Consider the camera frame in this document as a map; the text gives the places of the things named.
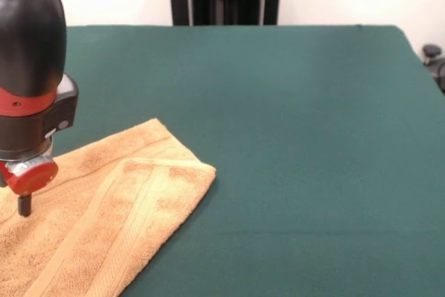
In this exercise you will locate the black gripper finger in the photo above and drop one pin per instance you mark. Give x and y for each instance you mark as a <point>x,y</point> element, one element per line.
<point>25,204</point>

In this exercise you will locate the tan terry towel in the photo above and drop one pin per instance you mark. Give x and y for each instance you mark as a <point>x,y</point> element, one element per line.
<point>121,206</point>

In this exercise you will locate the office chair base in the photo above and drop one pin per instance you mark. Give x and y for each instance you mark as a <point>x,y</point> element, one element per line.
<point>432,51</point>

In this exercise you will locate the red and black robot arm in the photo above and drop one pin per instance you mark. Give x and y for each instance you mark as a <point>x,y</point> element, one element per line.
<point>28,50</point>

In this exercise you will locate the dark green table cloth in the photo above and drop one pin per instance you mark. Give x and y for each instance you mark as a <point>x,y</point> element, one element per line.
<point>313,172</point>

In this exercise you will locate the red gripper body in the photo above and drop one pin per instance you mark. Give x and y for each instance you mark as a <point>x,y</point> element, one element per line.
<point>31,178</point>

